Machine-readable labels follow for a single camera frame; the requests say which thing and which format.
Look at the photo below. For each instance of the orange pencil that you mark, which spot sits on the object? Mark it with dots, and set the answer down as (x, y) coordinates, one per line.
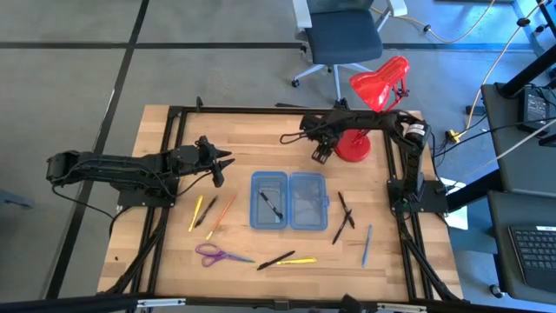
(221, 216)

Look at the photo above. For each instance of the blue flat object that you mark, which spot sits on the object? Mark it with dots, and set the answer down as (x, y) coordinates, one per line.
(15, 200)

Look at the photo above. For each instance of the blue-grey pen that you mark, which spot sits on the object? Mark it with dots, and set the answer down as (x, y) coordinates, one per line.
(367, 245)

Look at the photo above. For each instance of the yellow pencil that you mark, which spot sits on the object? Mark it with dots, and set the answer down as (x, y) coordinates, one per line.
(195, 213)

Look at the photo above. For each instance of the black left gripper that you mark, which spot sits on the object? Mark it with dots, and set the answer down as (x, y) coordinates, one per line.
(191, 158)

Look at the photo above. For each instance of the computer keyboard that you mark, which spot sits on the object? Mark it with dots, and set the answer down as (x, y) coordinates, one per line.
(536, 256)

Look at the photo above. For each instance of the yellow highlighter marker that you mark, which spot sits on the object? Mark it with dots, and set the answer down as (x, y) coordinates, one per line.
(299, 261)

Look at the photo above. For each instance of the office swivel chair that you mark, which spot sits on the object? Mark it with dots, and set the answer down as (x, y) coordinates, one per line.
(343, 37)

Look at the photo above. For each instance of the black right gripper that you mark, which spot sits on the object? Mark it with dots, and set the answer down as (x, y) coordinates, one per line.
(323, 128)

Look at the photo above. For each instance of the black power adapter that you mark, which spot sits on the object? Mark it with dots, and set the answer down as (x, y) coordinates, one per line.
(534, 111)

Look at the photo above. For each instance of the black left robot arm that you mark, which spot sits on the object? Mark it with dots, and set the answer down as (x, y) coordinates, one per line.
(108, 169)

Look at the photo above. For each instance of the red desk lamp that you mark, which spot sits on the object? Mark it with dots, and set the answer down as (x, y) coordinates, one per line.
(378, 84)

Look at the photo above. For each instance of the black aluminium table frame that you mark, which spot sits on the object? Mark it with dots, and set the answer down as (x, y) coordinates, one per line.
(260, 110)

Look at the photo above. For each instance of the blue translucent plastic supply box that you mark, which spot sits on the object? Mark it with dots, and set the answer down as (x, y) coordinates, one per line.
(308, 217)

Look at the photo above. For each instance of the black marker with white label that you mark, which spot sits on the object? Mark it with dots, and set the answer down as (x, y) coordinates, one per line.
(270, 204)

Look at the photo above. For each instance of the long black pen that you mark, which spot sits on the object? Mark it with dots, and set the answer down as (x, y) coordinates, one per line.
(276, 260)

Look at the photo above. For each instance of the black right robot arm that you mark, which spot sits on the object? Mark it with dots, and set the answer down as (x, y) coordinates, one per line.
(412, 148)

